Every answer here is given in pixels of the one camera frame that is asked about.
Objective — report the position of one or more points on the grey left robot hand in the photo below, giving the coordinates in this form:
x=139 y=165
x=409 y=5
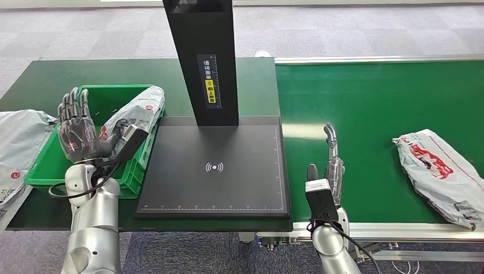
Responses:
x=77 y=138

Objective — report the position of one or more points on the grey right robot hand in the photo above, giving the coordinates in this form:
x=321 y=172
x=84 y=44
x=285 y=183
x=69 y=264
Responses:
x=334 y=177

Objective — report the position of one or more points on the grey courier bag red logo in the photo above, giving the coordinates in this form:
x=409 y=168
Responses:
x=140 y=109

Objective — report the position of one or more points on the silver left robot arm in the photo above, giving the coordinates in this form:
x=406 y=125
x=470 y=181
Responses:
x=94 y=227

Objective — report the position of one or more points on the green plastic basket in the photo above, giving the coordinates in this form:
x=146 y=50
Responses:
x=45 y=166

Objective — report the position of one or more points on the grey courier bag round logo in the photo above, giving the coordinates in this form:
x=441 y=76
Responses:
x=22 y=143

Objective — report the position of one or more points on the green top table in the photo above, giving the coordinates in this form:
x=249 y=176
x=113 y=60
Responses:
x=45 y=75

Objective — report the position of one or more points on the pale flat courier bag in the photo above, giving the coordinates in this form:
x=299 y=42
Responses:
x=11 y=215

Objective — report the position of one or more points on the grey courier bag red print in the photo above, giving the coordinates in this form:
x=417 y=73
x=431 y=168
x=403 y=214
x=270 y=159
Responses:
x=438 y=174

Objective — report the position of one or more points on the white round cap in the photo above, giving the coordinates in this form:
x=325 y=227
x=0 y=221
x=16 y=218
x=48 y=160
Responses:
x=262 y=54

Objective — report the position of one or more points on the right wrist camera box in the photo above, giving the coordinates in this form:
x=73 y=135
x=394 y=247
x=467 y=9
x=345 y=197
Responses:
x=321 y=200

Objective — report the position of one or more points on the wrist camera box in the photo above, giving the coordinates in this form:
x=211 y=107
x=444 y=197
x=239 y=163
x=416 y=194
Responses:
x=130 y=142
x=321 y=200

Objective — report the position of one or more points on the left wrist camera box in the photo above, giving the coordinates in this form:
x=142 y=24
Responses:
x=130 y=142

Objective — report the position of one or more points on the green conveyor belt aluminium frame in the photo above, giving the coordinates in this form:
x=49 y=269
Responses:
x=359 y=98

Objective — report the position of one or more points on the black weighing device with post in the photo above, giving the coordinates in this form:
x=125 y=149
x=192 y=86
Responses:
x=211 y=181

